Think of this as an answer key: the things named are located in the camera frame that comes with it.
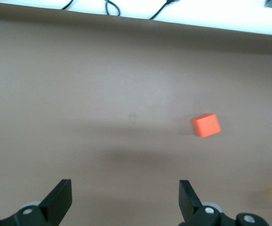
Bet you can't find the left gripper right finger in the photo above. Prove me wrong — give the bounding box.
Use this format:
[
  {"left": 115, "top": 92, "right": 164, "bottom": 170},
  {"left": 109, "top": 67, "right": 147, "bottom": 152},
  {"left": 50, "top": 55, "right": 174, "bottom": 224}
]
[{"left": 177, "top": 179, "right": 270, "bottom": 226}]

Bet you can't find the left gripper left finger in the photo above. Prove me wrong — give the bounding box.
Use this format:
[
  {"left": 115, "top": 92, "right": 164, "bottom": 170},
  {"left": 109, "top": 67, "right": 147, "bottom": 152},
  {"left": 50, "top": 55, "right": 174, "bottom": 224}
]
[{"left": 0, "top": 179, "right": 73, "bottom": 226}]

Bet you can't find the orange wooden block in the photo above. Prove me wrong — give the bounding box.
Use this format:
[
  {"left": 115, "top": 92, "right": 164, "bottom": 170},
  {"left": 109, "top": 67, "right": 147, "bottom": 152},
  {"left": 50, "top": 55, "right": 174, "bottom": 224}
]
[{"left": 191, "top": 113, "right": 222, "bottom": 138}]

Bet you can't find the black looped cable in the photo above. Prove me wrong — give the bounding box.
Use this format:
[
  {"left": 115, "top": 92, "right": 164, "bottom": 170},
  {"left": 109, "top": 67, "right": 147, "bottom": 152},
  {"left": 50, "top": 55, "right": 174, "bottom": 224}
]
[{"left": 105, "top": 0, "right": 121, "bottom": 17}]

